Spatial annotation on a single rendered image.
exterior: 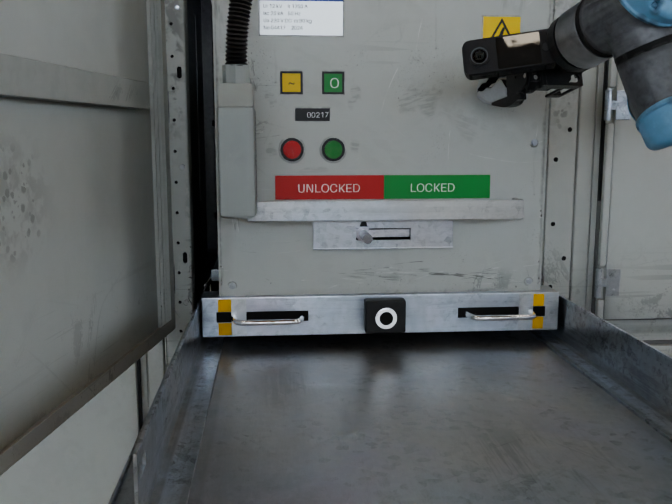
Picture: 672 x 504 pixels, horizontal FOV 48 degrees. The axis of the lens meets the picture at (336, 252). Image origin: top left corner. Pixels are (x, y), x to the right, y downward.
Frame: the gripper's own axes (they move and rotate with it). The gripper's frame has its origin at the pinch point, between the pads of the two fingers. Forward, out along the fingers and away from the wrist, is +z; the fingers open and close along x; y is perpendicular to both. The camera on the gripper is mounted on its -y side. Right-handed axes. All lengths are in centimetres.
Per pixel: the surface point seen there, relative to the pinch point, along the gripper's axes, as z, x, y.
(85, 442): 43, -47, -56
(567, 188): 13.6, -12.2, 23.7
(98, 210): 12, -14, -53
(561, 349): 1.7, -38.2, 10.2
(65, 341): 5, -31, -58
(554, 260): 17.2, -24.1, 22.1
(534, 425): -20.1, -44.4, -10.1
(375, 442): -18, -44, -28
